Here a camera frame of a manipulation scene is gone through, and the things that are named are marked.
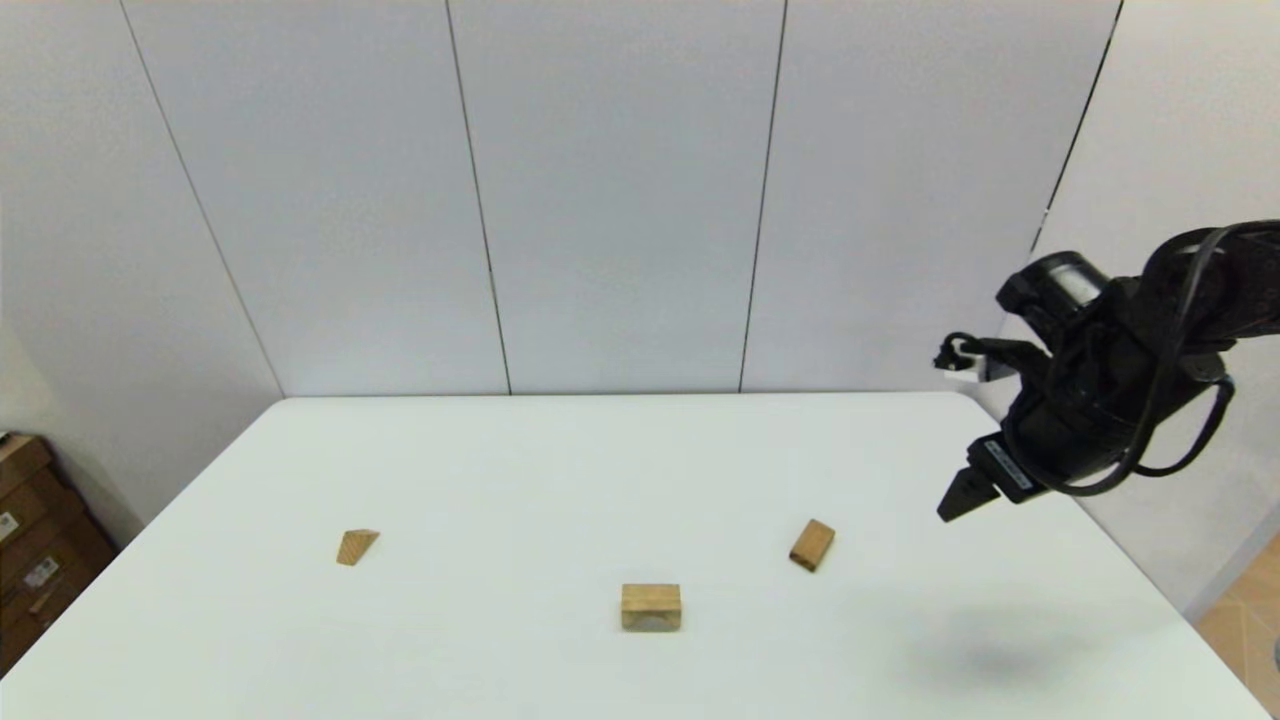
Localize rectangular wooden building block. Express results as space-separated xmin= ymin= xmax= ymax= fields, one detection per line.
xmin=788 ymin=518 xmax=836 ymax=573

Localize arched wooden building block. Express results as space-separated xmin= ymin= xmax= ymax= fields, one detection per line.
xmin=620 ymin=583 xmax=683 ymax=632

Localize brown cardboard box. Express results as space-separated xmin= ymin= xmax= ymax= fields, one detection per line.
xmin=0 ymin=505 xmax=120 ymax=681
xmin=0 ymin=433 xmax=76 ymax=541

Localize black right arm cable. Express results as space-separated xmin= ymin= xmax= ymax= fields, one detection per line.
xmin=1005 ymin=222 xmax=1280 ymax=498

